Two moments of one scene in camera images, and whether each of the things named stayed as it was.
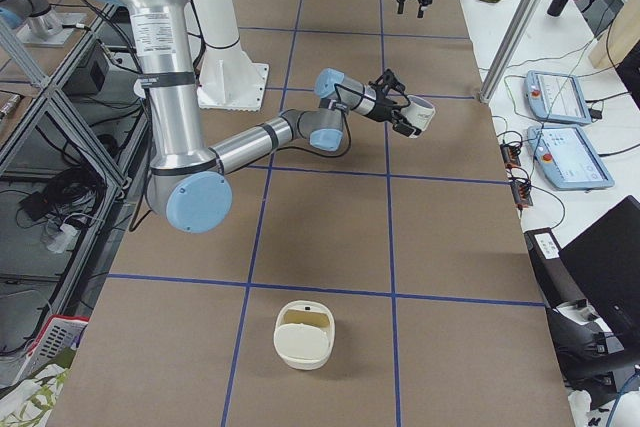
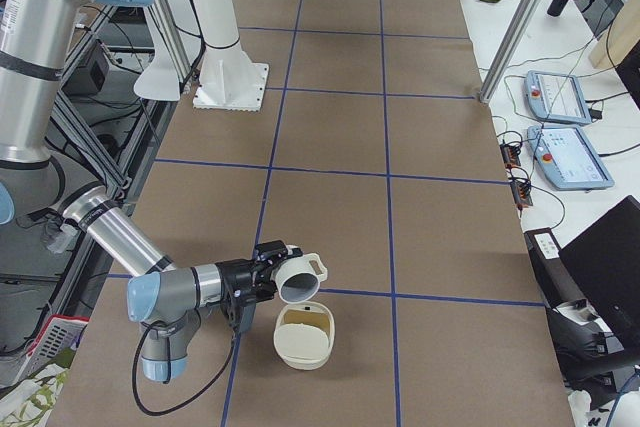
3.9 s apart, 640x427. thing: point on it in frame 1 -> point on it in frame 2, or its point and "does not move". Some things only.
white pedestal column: x=228 y=79 does not move
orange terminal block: x=522 y=191 does not move
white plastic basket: x=60 y=335 does not move
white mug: x=419 y=112 -> x=297 y=278
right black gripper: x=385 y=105 -> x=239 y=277
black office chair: x=591 y=289 does not move
